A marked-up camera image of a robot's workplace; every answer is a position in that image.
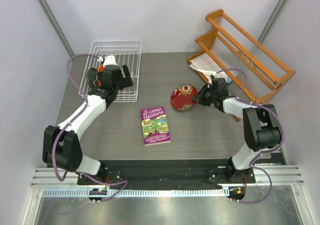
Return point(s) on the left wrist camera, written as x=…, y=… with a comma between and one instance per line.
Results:
x=107, y=60

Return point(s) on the red floral plate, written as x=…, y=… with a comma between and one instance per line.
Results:
x=181, y=97

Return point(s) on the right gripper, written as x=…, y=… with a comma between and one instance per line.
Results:
x=200, y=97

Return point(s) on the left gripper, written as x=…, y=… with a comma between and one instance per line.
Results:
x=124, y=81

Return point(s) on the aluminium rail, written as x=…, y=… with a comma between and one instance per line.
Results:
x=281, y=175

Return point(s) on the white wire dish rack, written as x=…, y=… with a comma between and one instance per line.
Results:
x=126, y=52

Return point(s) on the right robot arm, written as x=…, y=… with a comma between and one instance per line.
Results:
x=263, y=131

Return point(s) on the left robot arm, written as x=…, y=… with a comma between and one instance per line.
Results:
x=61, y=143

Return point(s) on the orange plate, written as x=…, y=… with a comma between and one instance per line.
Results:
x=99, y=73

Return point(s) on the orange wooden rack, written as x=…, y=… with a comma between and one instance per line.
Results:
x=249, y=64

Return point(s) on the white paper packet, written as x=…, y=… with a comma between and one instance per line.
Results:
x=208, y=67

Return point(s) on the perforated metal strip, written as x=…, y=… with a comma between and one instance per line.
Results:
x=90, y=192

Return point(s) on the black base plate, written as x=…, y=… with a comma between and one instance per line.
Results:
x=167, y=175

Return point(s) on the dark plate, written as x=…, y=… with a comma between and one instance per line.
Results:
x=92, y=78

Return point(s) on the purple treehouse book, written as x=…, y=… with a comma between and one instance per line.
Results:
x=154, y=124

